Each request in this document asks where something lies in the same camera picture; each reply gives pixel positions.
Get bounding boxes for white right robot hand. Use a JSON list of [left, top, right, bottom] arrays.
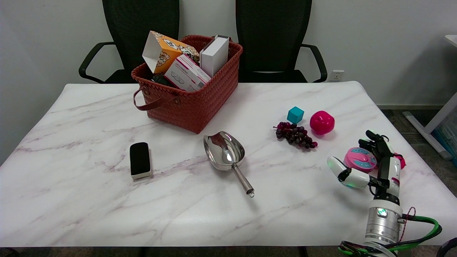
[[327, 130, 402, 205]]

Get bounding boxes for pink round timer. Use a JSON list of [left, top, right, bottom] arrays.
[[344, 147, 378, 173]]

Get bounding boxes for blue storage bin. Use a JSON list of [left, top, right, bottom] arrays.
[[430, 107, 457, 167]]

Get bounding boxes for white desk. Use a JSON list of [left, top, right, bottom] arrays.
[[403, 34, 457, 161]]

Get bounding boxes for magenta toy apple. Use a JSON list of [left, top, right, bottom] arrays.
[[310, 110, 335, 136]]

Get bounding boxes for dark purple grape bunch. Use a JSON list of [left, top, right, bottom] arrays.
[[273, 122, 318, 150]]

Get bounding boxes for teal cube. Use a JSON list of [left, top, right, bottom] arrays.
[[287, 106, 305, 124]]

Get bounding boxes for shiny metal scoop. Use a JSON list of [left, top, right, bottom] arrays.
[[203, 131, 255, 198]]

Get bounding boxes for black mesh office chair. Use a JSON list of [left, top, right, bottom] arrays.
[[79, 0, 180, 84], [235, 0, 328, 83]]

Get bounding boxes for red woven basket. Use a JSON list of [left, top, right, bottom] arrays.
[[131, 35, 243, 134]]

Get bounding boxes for plain white box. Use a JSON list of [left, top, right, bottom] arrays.
[[199, 35, 230, 78]]

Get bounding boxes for white and pink carton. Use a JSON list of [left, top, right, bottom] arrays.
[[164, 54, 212, 92]]

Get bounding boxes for black whiteboard eraser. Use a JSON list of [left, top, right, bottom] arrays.
[[129, 142, 153, 180]]

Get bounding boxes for dark packet in basket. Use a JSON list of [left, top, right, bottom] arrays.
[[150, 72, 172, 86]]

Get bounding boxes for orange popcorn box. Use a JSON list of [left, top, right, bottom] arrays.
[[142, 30, 200, 75]]

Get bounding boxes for green and black cable bundle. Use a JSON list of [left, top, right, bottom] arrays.
[[338, 207, 443, 257]]

